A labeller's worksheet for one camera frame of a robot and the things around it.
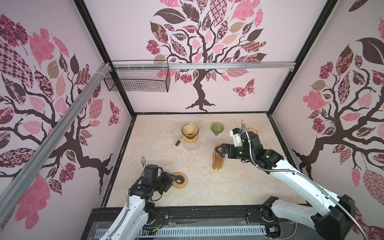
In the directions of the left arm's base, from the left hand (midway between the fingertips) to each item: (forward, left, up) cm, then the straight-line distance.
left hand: (176, 181), depth 82 cm
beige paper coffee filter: (+28, -8, +12) cm, 31 cm away
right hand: (+11, -24, +18) cm, 32 cm away
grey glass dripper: (+23, -6, +11) cm, 26 cm away
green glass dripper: (+38, -27, +1) cm, 46 cm away
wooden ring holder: (+1, -3, -3) cm, 4 cm away
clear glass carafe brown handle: (+25, -7, -3) cm, 26 cm away
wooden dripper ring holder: (+22, -8, +8) cm, 25 cm away
